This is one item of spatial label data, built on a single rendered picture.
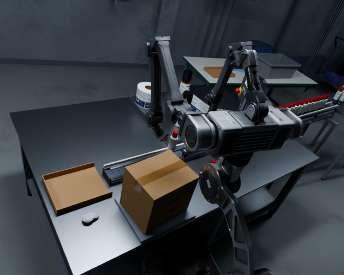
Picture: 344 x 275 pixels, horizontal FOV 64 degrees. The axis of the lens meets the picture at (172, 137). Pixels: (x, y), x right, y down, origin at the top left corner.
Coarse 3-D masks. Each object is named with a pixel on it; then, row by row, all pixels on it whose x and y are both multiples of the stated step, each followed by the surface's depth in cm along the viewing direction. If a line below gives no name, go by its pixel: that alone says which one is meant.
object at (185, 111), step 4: (180, 112) 118; (184, 112) 117; (188, 112) 111; (192, 112) 112; (196, 112) 113; (200, 112) 114; (176, 116) 120; (180, 116) 116; (184, 116) 111; (180, 120) 115; (184, 120) 112; (180, 124) 116; (180, 128) 115; (180, 132) 116
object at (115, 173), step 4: (176, 148) 194; (200, 148) 200; (176, 152) 191; (180, 152) 191; (192, 152) 194; (180, 156) 188; (108, 168) 165; (120, 168) 167; (124, 168) 168; (108, 172) 162; (112, 172) 163; (116, 172) 163; (120, 172) 164; (108, 176) 159; (112, 176) 160; (116, 176) 161
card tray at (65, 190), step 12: (72, 168) 160; (84, 168) 166; (48, 180) 154; (60, 180) 155; (72, 180) 157; (84, 180) 159; (96, 180) 161; (48, 192) 145; (60, 192) 149; (72, 192) 151; (84, 192) 152; (96, 192) 154; (108, 192) 156; (60, 204) 143; (72, 204) 145; (84, 204) 145
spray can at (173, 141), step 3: (174, 132) 173; (177, 132) 174; (171, 135) 176; (174, 135) 174; (171, 138) 175; (174, 138) 175; (177, 138) 176; (171, 141) 176; (174, 141) 175; (168, 144) 180; (171, 144) 177; (174, 144) 177; (168, 147) 180; (171, 147) 178; (174, 147) 179; (168, 150) 181
